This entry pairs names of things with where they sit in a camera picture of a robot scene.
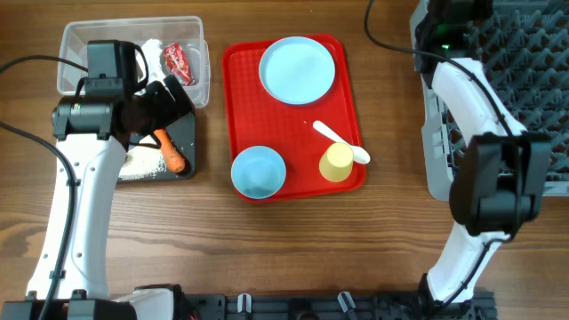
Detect red strawberry snack wrapper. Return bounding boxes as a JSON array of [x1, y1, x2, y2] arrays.
[[163, 43, 194, 85]]

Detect white plastic spoon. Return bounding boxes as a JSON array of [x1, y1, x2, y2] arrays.
[[312, 120, 371, 164]]

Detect light blue plate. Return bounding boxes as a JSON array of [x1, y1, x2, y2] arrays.
[[259, 36, 336, 105]]

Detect clear plastic bin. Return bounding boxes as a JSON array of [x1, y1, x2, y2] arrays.
[[60, 16, 211, 108]]

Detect yellow plastic cup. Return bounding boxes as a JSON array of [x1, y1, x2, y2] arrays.
[[319, 142, 354, 182]]

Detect black waste tray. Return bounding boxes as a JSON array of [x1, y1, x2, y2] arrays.
[[117, 113, 196, 183]]

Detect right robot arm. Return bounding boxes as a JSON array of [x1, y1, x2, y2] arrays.
[[415, 22, 550, 316]]

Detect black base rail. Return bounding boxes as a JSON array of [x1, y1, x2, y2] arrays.
[[186, 292, 498, 320]]

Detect orange carrot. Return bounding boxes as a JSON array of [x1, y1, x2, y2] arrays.
[[154, 129, 186, 173]]

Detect red serving tray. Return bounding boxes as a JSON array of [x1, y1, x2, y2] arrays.
[[222, 34, 366, 203]]

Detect white rice pile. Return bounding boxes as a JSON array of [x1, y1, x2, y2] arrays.
[[119, 146, 168, 181]]

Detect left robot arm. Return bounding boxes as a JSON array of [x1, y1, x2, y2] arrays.
[[1, 76, 194, 319]]

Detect light blue bowl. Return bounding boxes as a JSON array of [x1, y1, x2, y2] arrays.
[[230, 146, 287, 200]]

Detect white tissue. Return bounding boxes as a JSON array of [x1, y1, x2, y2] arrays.
[[136, 38, 165, 84]]

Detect grey dishwasher rack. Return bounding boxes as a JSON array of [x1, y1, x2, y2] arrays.
[[421, 1, 568, 201]]

